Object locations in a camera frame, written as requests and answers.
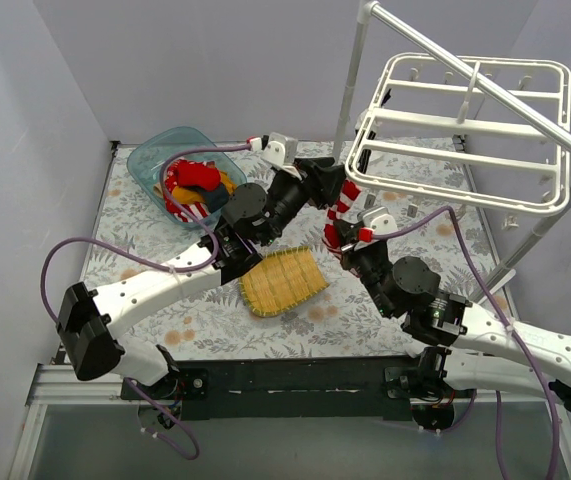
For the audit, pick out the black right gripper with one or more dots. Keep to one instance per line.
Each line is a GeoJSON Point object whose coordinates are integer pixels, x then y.
{"type": "Point", "coordinates": [353, 240]}

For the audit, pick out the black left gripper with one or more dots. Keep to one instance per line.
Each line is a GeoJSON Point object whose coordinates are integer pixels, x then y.
{"type": "Point", "coordinates": [315, 181]}

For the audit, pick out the red white striped sock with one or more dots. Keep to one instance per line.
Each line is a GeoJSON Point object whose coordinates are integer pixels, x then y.
{"type": "Point", "coordinates": [189, 212]}
{"type": "Point", "coordinates": [348, 195]}

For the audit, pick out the mustard yellow sock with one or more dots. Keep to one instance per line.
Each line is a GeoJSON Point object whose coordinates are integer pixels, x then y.
{"type": "Point", "coordinates": [227, 182]}
{"type": "Point", "coordinates": [187, 196]}

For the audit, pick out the red sock with white pattern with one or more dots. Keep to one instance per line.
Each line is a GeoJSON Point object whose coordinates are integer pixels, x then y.
{"type": "Point", "coordinates": [168, 185]}

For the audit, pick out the beige striped sock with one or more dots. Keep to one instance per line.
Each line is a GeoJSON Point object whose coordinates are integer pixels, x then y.
{"type": "Point", "coordinates": [158, 191]}

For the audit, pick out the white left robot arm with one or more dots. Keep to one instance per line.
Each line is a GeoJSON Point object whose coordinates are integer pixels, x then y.
{"type": "Point", "coordinates": [93, 323]}

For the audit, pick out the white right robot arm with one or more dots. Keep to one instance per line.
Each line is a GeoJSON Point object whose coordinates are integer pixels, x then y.
{"type": "Point", "coordinates": [496, 352]}

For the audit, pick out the white clip sock hanger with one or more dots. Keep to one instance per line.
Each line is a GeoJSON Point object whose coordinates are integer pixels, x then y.
{"type": "Point", "coordinates": [417, 100]}

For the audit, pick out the black white striped sock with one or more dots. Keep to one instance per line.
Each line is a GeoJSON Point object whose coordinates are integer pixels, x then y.
{"type": "Point", "coordinates": [365, 155]}

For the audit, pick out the woven bamboo tray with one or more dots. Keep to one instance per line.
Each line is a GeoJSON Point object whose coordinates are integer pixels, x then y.
{"type": "Point", "coordinates": [282, 281]}

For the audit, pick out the teal transparent plastic basin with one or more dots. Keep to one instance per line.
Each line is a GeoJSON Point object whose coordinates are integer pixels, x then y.
{"type": "Point", "coordinates": [149, 161]}

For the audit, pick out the white drying rack stand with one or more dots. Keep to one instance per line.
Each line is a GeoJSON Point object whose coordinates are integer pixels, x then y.
{"type": "Point", "coordinates": [487, 108]}

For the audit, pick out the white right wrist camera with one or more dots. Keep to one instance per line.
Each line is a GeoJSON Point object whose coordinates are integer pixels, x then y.
{"type": "Point", "coordinates": [375, 221]}

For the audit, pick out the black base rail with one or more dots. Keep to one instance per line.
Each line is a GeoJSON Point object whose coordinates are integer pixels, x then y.
{"type": "Point", "coordinates": [382, 387]}

